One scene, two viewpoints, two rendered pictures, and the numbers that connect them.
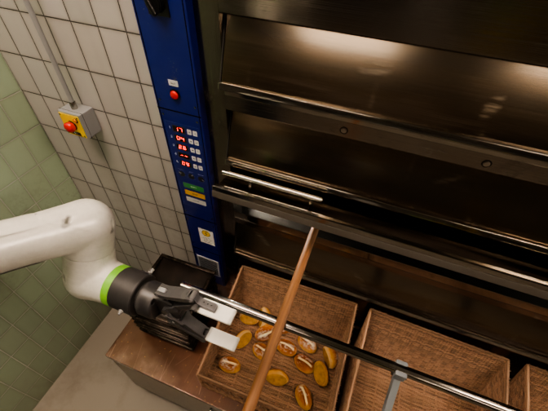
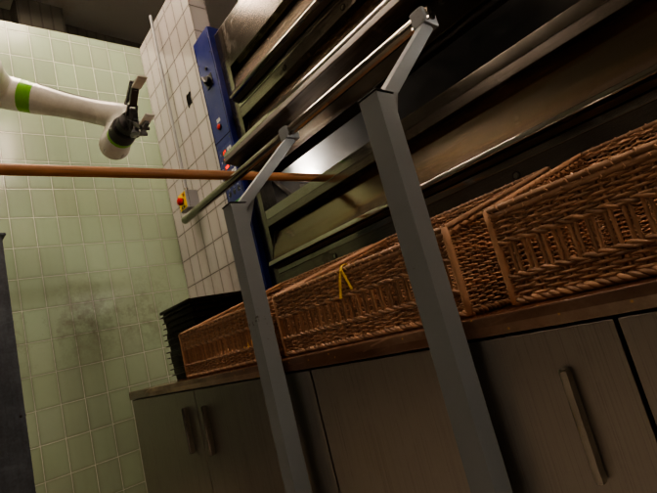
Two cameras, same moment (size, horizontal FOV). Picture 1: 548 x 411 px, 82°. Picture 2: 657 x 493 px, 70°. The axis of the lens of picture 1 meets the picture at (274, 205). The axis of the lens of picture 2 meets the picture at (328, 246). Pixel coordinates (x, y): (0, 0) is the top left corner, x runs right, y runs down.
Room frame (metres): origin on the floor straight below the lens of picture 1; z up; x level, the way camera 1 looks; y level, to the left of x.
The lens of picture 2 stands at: (-0.73, -1.01, 0.61)
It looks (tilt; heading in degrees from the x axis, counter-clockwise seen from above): 10 degrees up; 29
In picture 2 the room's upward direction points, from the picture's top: 15 degrees counter-clockwise
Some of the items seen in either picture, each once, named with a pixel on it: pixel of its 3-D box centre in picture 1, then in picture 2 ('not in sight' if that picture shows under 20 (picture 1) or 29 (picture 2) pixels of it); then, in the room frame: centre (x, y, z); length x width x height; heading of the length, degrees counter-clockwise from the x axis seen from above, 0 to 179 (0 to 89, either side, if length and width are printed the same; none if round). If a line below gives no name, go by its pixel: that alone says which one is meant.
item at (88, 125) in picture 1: (80, 120); (188, 201); (1.02, 0.74, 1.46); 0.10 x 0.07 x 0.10; 72
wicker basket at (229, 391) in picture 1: (279, 344); (280, 311); (0.52, -0.06, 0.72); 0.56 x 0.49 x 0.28; 73
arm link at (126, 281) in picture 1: (135, 289); (125, 130); (0.33, 0.29, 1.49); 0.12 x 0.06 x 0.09; 162
